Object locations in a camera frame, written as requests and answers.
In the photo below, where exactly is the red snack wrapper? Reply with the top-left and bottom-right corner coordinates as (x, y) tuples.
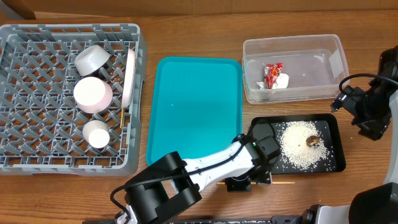
(264, 63), (283, 89)

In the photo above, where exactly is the grey plastic dish rack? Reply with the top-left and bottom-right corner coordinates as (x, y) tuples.
(1, 24), (147, 176)

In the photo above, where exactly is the white napkin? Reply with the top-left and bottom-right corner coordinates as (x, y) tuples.
(257, 73), (289, 90)

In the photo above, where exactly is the white round plate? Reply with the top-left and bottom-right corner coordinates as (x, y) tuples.
(121, 49), (136, 108)

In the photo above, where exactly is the teal plastic tray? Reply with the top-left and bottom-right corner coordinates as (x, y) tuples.
(146, 57), (243, 164)

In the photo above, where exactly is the grey bowl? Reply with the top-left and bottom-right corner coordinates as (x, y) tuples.
(74, 45), (111, 77)

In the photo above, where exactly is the clear plastic bin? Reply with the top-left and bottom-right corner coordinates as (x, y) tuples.
(242, 34), (349, 104)

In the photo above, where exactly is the small white cup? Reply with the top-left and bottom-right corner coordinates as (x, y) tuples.
(82, 120), (110, 149)

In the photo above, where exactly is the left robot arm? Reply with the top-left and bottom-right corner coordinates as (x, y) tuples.
(115, 119), (280, 223)

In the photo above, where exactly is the black rectangular tray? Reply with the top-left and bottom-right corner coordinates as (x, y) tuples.
(251, 114), (346, 175)

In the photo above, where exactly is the wooden chopstick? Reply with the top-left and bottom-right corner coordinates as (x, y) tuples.
(119, 108), (124, 129)
(216, 182), (295, 185)

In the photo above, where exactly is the pink shallow bowl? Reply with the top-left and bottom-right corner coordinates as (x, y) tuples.
(73, 77), (113, 114)

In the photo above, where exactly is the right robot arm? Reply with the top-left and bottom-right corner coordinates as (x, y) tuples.
(293, 47), (397, 223)

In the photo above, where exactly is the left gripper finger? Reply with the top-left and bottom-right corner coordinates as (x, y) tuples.
(225, 176), (251, 192)
(256, 164), (273, 184)

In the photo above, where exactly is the white rice pile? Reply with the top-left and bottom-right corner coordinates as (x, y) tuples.
(272, 121), (336, 174)

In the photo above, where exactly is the brown food piece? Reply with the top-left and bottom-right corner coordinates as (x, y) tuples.
(306, 136), (320, 147)

